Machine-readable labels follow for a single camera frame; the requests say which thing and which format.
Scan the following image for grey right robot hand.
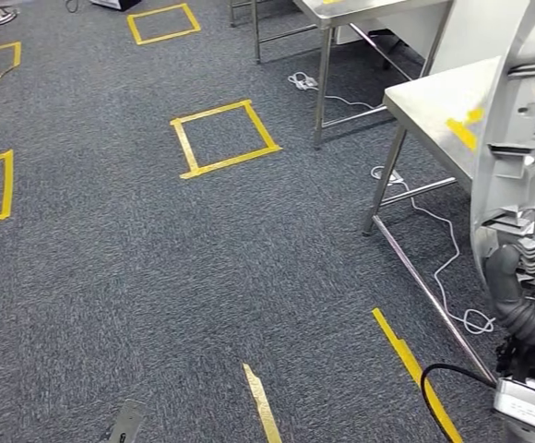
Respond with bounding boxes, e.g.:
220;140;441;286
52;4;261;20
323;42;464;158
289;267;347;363
485;204;535;361

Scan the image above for grey plastic wheel hubcap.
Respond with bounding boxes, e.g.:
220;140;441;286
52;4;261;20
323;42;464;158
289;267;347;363
469;0;535;294

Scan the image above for steel workbench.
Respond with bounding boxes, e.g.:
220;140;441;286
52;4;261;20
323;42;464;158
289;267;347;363
361;54;503;388
228;0;453;151

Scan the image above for yellow tape outline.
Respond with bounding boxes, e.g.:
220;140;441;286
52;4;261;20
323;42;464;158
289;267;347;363
446;106;535;203

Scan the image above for pale yellow tape strip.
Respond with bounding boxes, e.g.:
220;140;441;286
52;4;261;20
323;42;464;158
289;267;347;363
242;364;283;443

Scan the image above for robot left foot plate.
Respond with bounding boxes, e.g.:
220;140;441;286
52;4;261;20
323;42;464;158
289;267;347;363
106;399;147;443

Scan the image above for black box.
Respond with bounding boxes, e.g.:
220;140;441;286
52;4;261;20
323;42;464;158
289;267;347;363
87;0;141;12

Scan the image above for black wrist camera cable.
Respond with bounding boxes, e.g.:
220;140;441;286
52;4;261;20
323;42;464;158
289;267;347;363
420;364;499;443

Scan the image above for white cable with plug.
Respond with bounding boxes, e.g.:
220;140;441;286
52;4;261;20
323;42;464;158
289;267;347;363
370;164;496;336
287;71;379;112

